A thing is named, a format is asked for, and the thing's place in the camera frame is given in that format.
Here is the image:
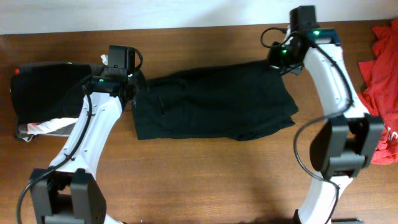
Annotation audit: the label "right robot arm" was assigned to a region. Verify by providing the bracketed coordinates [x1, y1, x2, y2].
[267, 5, 384, 224]

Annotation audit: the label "red t-shirt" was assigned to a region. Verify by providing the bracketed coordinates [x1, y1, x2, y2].
[358, 19, 397, 165]

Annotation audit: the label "dark green shorts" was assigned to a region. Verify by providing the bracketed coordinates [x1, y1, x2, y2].
[132, 60, 299, 141]

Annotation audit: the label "folded grey garment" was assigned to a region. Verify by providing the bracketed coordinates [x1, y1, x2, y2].
[10, 62, 104, 142]

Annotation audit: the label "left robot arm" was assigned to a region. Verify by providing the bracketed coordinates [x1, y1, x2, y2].
[16, 45, 147, 223]

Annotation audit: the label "folded white red garment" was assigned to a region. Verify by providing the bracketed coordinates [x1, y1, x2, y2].
[27, 118, 78, 136]

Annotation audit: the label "folded black garment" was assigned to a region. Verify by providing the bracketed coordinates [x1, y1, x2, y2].
[11, 63, 91, 124]

